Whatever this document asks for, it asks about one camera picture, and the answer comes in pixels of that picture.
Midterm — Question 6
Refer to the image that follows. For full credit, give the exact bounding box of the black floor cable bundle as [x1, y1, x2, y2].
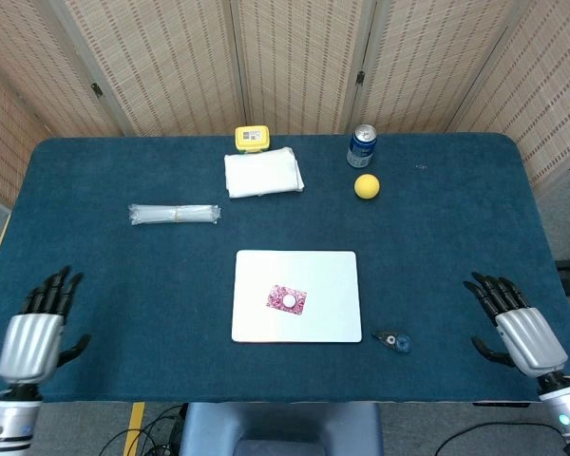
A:
[99, 403, 191, 456]

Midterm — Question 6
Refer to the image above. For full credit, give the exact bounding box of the white rectangular board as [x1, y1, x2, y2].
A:
[231, 250, 364, 344]

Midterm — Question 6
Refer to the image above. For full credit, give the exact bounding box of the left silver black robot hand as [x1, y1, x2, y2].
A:
[0, 265, 92, 385]

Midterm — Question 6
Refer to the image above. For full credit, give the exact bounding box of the woven bamboo screen panel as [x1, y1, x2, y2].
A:
[0, 56, 48, 208]
[448, 0, 570, 191]
[230, 0, 376, 137]
[355, 0, 528, 137]
[0, 0, 134, 139]
[42, 0, 248, 139]

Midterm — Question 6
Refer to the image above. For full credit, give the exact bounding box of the blue soda can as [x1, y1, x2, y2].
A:
[346, 123, 378, 169]

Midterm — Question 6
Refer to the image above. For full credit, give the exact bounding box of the pink patterned square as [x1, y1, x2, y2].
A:
[265, 284, 309, 316]

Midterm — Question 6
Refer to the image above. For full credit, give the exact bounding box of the folded white towel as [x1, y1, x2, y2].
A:
[223, 146, 306, 200]

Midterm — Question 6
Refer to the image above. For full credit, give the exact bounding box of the yellow foam ball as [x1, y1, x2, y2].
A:
[353, 173, 382, 200]

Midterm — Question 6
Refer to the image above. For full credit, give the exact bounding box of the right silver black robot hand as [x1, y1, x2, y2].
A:
[463, 271, 570, 379]

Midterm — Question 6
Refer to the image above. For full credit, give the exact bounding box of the long black floor cable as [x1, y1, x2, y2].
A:
[434, 420, 570, 456]

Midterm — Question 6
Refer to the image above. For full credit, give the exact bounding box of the blue black correction tape dispenser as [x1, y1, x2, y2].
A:
[371, 330, 413, 354]

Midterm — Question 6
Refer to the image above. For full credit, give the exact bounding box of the teal tablecloth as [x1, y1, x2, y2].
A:
[0, 132, 570, 405]

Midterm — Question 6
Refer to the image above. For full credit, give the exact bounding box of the bundle of wrapped straws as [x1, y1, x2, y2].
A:
[127, 203, 222, 227]

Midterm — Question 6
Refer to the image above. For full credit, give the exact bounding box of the yellow lidded container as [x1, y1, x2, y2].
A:
[234, 124, 271, 156]

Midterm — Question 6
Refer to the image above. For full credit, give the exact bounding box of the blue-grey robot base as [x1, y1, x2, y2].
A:
[178, 402, 385, 456]

